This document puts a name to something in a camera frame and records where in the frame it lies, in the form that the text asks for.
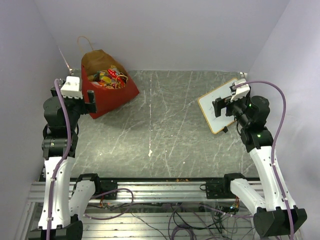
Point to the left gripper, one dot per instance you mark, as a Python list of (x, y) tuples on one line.
[(86, 107)]

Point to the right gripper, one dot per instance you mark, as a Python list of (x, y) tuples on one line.
[(220, 103)]

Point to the orange Fox's candy bag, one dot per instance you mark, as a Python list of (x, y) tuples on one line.
[(103, 79)]

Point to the red nut mix snack bag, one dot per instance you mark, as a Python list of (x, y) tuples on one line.
[(117, 79)]

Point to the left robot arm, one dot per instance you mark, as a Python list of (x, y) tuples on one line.
[(62, 213)]

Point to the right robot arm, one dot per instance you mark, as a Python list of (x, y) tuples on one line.
[(275, 213)]

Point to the red paper bag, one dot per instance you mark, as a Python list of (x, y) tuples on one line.
[(106, 99)]

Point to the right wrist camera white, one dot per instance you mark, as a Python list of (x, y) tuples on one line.
[(239, 89)]

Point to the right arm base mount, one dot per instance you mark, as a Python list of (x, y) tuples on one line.
[(215, 191)]

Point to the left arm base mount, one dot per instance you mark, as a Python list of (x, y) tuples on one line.
[(107, 186)]

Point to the aluminium frame rail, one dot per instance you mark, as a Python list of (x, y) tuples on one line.
[(161, 192)]

